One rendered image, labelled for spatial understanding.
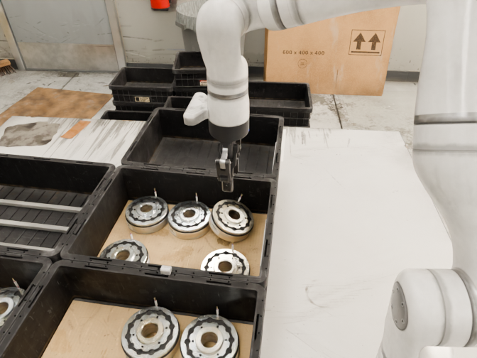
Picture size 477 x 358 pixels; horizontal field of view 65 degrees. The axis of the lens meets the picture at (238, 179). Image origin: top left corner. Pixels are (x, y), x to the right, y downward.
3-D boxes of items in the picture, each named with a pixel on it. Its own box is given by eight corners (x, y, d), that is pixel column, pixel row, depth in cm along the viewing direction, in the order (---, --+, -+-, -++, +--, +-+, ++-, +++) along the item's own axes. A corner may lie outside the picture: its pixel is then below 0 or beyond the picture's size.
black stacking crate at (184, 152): (280, 149, 120) (283, 118, 113) (274, 214, 97) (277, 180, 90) (161, 139, 124) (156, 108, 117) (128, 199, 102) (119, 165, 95)
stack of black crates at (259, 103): (300, 149, 236) (309, 82, 208) (303, 180, 213) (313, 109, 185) (237, 146, 239) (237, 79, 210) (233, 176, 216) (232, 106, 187)
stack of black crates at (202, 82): (243, 114, 271) (243, 50, 242) (239, 139, 245) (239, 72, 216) (184, 111, 274) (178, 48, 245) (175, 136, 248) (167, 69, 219)
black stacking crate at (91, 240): (274, 214, 97) (277, 180, 90) (262, 319, 74) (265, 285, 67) (127, 199, 102) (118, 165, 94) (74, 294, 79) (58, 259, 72)
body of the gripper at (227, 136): (245, 126, 64) (245, 170, 70) (252, 102, 71) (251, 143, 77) (202, 123, 65) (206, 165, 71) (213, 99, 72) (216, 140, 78)
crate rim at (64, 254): (277, 186, 91) (277, 178, 90) (266, 292, 68) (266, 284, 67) (119, 171, 96) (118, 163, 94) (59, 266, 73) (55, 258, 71)
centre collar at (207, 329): (226, 330, 67) (226, 329, 67) (219, 357, 63) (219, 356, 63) (199, 324, 68) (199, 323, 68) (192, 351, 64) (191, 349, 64)
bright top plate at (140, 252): (153, 242, 84) (152, 241, 83) (138, 280, 76) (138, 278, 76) (110, 238, 85) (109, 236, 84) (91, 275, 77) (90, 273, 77)
